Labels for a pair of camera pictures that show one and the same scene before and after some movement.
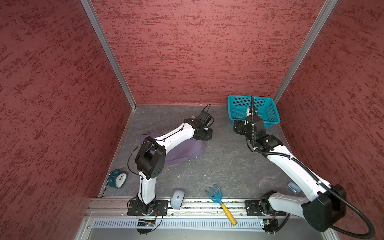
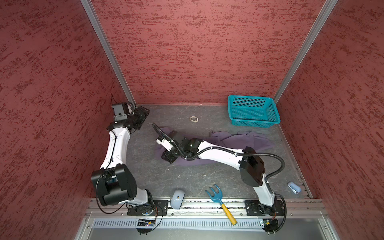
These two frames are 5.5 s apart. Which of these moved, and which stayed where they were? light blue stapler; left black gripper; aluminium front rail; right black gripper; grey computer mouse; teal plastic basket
Moved: right black gripper; left black gripper
Stayed: aluminium front rail; teal plastic basket; light blue stapler; grey computer mouse
